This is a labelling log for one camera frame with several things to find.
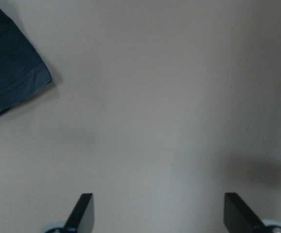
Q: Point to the black t-shirt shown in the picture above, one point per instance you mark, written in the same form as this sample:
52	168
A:
22	71

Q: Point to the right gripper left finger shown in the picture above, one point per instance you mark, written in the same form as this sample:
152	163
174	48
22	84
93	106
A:
81	219

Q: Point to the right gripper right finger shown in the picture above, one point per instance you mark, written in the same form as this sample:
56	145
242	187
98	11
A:
239	217

